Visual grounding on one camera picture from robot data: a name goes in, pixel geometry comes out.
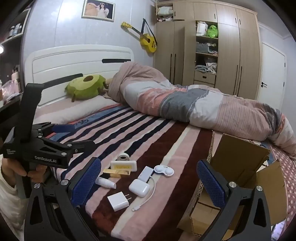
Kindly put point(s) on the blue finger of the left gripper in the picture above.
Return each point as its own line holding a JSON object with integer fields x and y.
{"x": 67, "y": 128}

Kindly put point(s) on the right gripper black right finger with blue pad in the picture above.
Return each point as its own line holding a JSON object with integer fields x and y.
{"x": 254, "y": 221}

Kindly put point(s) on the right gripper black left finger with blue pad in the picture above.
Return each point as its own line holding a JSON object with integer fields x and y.
{"x": 53, "y": 211}

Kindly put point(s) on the white small tube bottle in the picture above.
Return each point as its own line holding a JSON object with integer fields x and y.
{"x": 106, "y": 183}

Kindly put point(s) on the white power plug charger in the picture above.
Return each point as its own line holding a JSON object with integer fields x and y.
{"x": 119, "y": 201}

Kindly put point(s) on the gold lipstick box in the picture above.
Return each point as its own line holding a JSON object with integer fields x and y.
{"x": 117, "y": 173}

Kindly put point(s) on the white case yellow label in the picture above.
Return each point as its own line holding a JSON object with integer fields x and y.
{"x": 124, "y": 165}

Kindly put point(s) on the white earbuds case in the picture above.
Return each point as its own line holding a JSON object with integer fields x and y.
{"x": 139, "y": 188}

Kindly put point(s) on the white usb hub adapter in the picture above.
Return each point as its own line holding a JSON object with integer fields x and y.
{"x": 145, "y": 176}

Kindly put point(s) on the white sleeve forearm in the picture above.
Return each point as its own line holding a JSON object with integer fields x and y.
{"x": 13, "y": 209}

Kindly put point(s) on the person's left hand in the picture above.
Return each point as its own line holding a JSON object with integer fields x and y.
{"x": 10, "y": 167}

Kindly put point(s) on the pink pillow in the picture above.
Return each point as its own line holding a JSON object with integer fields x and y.
{"x": 65, "y": 111}

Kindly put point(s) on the green avocado plush pillow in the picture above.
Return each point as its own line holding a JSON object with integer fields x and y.
{"x": 86, "y": 87}

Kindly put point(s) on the brown cardboard box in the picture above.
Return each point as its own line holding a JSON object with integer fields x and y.
{"x": 242, "y": 162}

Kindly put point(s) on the pink polka dot sheet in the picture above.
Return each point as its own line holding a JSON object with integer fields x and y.
{"x": 285, "y": 230}

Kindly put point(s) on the white tape roll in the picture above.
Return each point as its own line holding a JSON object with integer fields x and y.
{"x": 123, "y": 157}

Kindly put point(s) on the pink grey striped duvet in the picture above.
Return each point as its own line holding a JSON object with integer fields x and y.
{"x": 145, "y": 89}

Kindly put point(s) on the striped fleece blanket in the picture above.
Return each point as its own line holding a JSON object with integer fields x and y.
{"x": 150, "y": 141}

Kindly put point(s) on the white contact lens case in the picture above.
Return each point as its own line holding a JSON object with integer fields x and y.
{"x": 165, "y": 170}

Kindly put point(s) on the white door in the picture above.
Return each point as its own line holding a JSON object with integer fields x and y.
{"x": 273, "y": 76}

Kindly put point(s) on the folded clothes pile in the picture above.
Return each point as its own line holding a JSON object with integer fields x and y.
{"x": 208, "y": 65}

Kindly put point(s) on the white kettle in wardrobe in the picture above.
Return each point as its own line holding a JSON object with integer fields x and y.
{"x": 202, "y": 28}

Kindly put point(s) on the beige wooden wardrobe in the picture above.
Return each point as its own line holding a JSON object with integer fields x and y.
{"x": 237, "y": 48}

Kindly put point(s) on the green plush in wardrobe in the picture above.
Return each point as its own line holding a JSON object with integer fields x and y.
{"x": 212, "y": 32}

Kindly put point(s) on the dark wall shelf unit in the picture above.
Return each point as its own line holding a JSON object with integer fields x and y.
{"x": 11, "y": 60}

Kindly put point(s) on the yellow ukulele on wall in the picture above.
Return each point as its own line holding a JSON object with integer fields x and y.
{"x": 147, "y": 40}

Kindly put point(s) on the framed wall photo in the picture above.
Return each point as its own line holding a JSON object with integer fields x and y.
{"x": 98, "y": 10}

